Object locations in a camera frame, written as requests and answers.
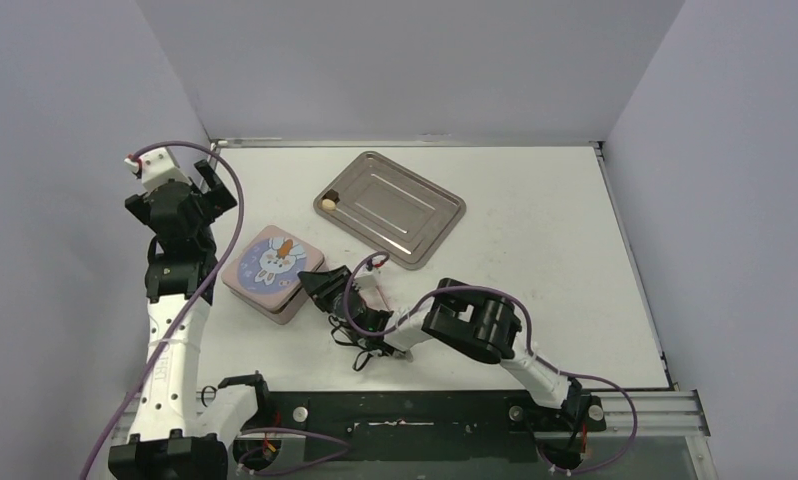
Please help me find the metal tin lid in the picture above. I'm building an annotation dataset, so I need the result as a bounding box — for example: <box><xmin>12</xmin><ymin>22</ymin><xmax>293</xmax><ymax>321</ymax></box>
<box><xmin>221</xmin><ymin>225</ymin><xmax>325</xmax><ymax>294</ymax></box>

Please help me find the steel chocolate tray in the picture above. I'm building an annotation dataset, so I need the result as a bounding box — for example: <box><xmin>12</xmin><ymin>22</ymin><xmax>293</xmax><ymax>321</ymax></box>
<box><xmin>313</xmin><ymin>150</ymin><xmax>467</xmax><ymax>271</ymax></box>

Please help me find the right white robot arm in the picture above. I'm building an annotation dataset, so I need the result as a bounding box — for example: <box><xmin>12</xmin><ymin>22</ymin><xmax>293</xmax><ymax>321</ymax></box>
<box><xmin>298</xmin><ymin>267</ymin><xmax>606</xmax><ymax>432</ymax></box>

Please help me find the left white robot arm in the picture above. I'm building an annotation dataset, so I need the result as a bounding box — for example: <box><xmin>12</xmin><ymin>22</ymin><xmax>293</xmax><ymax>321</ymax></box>
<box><xmin>107</xmin><ymin>151</ymin><xmax>274</xmax><ymax>479</ymax></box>

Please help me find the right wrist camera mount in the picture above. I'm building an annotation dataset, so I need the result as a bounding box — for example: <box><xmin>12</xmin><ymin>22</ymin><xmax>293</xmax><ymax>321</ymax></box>
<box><xmin>353</xmin><ymin>256</ymin><xmax>388</xmax><ymax>290</ymax></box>

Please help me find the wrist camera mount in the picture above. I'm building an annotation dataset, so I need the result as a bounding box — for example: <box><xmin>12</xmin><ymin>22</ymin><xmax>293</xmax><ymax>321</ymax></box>
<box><xmin>353</xmin><ymin>256</ymin><xmax>388</xmax><ymax>290</ymax></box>
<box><xmin>124</xmin><ymin>147</ymin><xmax>191</xmax><ymax>193</ymax></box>

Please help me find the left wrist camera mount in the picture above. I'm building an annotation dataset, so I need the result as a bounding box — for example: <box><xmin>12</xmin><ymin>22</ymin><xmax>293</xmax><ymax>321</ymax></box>
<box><xmin>124</xmin><ymin>147</ymin><xmax>191</xmax><ymax>193</ymax></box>

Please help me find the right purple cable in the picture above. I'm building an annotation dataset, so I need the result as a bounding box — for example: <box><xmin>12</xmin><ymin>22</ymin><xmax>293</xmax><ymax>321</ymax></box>
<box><xmin>342</xmin><ymin>250</ymin><xmax>640</xmax><ymax>476</ymax></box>

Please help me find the purple cable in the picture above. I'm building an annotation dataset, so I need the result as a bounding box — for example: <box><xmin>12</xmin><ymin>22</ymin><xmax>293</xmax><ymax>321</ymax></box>
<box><xmin>77</xmin><ymin>140</ymin><xmax>247</xmax><ymax>480</ymax></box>
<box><xmin>342</xmin><ymin>250</ymin><xmax>640</xmax><ymax>476</ymax></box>

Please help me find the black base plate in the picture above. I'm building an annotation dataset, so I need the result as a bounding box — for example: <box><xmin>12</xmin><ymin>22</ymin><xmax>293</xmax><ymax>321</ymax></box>
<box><xmin>245</xmin><ymin>390</ymin><xmax>607</xmax><ymax>463</ymax></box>

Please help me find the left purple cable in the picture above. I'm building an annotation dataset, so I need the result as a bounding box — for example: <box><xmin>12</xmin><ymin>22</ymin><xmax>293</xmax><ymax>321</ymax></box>
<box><xmin>77</xmin><ymin>140</ymin><xmax>247</xmax><ymax>480</ymax></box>

